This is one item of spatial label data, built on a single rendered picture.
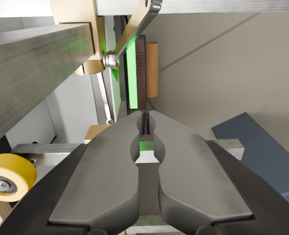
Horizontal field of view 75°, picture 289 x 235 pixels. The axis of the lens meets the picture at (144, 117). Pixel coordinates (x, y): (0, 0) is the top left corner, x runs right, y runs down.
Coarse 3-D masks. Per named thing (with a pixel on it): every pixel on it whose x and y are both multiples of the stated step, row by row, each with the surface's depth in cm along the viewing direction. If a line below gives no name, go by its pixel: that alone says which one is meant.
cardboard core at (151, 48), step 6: (150, 42) 104; (156, 42) 102; (150, 48) 99; (156, 48) 100; (150, 54) 100; (156, 54) 102; (150, 60) 102; (156, 60) 103; (150, 66) 104; (156, 66) 105; (150, 72) 105; (156, 72) 106; (150, 78) 107; (156, 78) 108; (150, 84) 109; (156, 84) 110; (150, 90) 111; (156, 90) 112; (150, 96) 112; (156, 96) 114
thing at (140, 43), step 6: (138, 42) 39; (138, 48) 40; (138, 54) 40; (138, 60) 41; (138, 66) 42; (144, 66) 42; (138, 72) 42; (144, 72) 42; (138, 78) 43; (144, 78) 43; (138, 84) 44; (144, 84) 44; (138, 90) 44; (144, 90) 44; (138, 96) 45; (144, 96) 45; (138, 102) 46; (144, 102) 46
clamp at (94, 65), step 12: (60, 0) 21; (72, 0) 21; (84, 0) 21; (60, 12) 22; (72, 12) 22; (84, 12) 22; (96, 12) 22; (96, 24) 22; (96, 36) 23; (96, 48) 24; (96, 60) 25; (84, 72) 26; (96, 72) 26
